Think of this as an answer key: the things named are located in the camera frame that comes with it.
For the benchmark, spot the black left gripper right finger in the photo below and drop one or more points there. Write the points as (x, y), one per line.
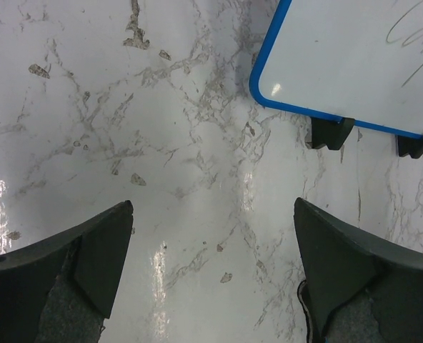
(358, 287)

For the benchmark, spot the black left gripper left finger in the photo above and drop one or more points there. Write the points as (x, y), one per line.
(61, 289)

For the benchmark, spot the blue-framed small whiteboard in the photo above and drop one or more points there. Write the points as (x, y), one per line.
(334, 59)

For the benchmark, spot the black whiteboard foot clip right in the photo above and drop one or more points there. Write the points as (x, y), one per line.
(407, 146)

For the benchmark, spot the black whiteboard foot clip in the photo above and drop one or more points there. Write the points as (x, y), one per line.
(407, 146)
(330, 134)

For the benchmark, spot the black whiteboard foot clip left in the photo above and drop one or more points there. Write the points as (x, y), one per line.
(330, 134)

